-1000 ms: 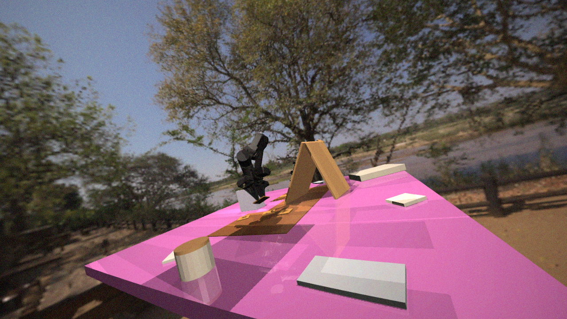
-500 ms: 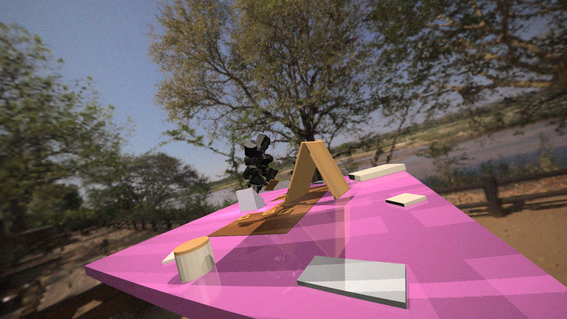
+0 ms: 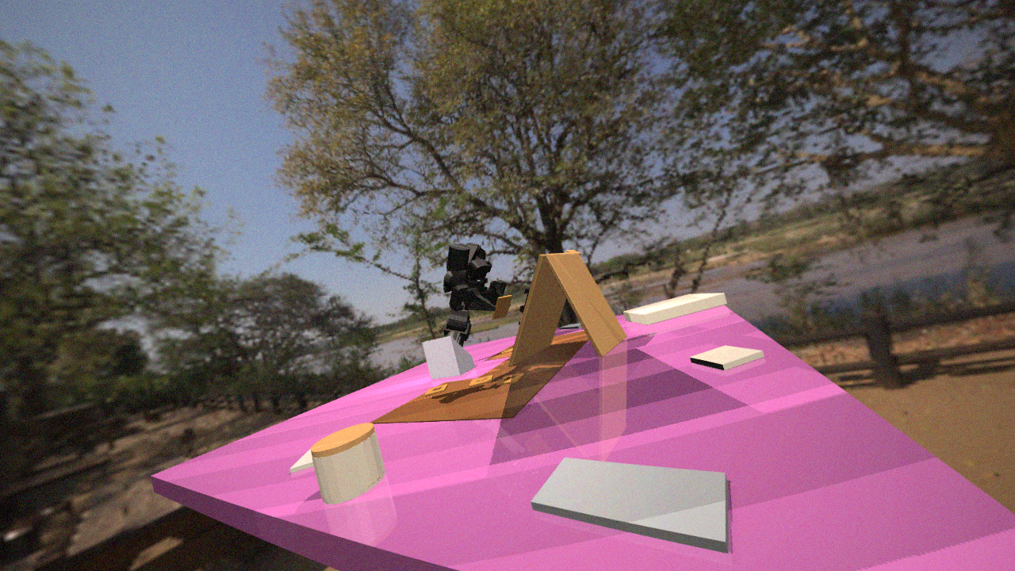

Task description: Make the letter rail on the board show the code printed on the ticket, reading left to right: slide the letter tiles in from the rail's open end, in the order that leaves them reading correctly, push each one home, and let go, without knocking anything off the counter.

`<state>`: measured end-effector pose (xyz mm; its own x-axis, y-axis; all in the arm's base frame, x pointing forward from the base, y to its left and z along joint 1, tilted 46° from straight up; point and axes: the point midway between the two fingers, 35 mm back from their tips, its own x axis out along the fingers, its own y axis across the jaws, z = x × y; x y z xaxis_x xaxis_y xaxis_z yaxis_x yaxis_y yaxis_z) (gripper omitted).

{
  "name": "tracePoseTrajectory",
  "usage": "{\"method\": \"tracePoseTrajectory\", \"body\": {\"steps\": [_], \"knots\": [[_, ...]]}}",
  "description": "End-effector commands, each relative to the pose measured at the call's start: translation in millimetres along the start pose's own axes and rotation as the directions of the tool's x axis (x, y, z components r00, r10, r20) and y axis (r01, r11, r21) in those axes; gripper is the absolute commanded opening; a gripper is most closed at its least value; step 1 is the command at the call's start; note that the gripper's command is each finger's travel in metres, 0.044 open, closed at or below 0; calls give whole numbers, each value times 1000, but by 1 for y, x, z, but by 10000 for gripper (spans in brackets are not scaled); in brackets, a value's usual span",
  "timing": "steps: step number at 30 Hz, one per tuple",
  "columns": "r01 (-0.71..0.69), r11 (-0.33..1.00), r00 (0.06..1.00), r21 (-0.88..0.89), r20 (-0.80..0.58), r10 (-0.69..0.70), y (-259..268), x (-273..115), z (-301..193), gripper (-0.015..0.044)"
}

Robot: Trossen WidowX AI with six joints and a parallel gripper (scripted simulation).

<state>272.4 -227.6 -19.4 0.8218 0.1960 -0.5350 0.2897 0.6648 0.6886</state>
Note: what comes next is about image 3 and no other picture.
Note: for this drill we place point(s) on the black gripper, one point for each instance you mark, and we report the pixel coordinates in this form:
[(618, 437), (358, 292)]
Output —
[(474, 296)]

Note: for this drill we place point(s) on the dark grey cylindrical container with orange lid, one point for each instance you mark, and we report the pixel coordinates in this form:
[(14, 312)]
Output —
[(347, 463)]

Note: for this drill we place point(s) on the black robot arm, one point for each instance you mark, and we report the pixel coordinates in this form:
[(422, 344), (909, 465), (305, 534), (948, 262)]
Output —
[(462, 259)]

